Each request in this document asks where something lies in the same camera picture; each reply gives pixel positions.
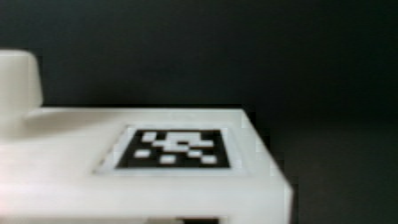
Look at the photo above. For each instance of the white front drawer box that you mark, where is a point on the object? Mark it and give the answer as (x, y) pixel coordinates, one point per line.
(128, 165)

